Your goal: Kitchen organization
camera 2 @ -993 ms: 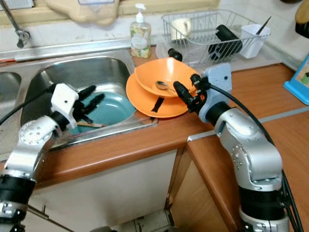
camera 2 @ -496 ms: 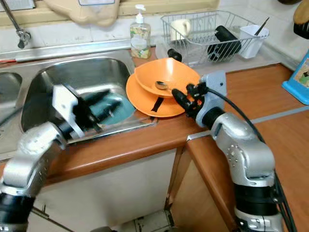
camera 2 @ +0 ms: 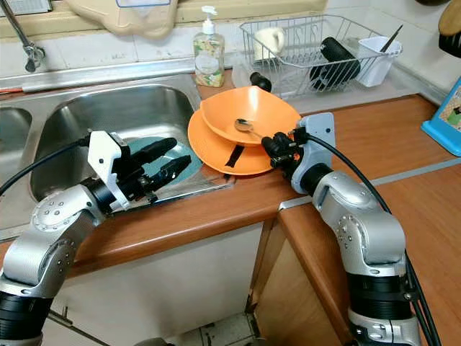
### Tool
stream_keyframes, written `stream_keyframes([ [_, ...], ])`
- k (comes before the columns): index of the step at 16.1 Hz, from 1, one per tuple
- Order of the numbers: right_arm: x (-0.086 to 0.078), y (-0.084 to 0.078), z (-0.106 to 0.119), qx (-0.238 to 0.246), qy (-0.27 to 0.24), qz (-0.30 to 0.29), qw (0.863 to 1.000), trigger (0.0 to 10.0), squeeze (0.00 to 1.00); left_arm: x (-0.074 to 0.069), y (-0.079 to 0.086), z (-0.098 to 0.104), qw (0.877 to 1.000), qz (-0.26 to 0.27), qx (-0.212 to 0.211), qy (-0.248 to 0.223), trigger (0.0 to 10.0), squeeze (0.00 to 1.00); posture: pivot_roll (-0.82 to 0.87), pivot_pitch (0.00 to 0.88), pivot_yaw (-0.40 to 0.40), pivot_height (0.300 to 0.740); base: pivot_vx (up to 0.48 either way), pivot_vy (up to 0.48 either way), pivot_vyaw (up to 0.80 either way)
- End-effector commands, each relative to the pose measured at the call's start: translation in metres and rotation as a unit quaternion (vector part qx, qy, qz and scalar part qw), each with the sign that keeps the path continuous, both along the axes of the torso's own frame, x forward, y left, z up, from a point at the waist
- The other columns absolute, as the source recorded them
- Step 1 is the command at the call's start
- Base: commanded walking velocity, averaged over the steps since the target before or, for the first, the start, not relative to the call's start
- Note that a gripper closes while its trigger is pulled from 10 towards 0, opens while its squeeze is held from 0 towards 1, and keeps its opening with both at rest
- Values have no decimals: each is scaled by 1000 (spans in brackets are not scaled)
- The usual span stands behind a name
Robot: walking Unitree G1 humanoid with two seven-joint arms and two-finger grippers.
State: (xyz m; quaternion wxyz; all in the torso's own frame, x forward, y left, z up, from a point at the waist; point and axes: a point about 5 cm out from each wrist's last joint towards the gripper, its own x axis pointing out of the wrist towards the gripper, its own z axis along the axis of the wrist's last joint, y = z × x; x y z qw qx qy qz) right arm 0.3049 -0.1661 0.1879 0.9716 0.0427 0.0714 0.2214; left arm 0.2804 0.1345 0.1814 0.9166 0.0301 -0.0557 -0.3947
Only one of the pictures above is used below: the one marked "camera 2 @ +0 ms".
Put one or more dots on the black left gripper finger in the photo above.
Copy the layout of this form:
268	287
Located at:
155	149
166	171

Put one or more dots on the small orange plate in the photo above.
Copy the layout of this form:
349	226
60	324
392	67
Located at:
252	108

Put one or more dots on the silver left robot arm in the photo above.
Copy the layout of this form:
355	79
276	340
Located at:
43	249

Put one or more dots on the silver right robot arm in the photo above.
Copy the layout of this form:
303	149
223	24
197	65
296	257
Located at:
367	231

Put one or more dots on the silver metal spoon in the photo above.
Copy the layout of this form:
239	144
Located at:
243	126

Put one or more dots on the large orange plate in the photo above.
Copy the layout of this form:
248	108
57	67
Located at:
205	151

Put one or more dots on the black round object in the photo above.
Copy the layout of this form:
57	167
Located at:
261	81

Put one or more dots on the stainless steel double sink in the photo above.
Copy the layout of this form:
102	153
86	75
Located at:
101	108

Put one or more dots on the cream mug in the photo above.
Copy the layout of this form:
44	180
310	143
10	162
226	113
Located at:
269	43

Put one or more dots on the black tumbler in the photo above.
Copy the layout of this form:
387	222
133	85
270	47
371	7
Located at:
338	54

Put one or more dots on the white cabinet front panel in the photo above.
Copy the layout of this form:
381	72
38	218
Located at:
158	281

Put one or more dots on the clear soap pump bottle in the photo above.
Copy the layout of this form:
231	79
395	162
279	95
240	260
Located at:
209	63

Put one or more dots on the white utensil holder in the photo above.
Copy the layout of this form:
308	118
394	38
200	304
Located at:
378	63

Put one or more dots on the brown wooden cabinet door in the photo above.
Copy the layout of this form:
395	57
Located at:
288	288

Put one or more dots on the dark thin utensil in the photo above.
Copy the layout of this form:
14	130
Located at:
391	37

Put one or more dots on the blue box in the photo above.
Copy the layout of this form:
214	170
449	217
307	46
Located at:
439	137

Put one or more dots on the thin red stick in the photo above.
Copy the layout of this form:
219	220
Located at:
7	90

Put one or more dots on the chrome faucet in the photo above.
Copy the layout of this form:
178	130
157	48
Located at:
33	54

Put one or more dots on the white window vent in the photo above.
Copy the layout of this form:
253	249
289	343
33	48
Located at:
21	6

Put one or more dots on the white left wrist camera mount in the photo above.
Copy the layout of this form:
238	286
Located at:
104	162

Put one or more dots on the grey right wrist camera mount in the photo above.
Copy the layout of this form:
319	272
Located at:
320	144

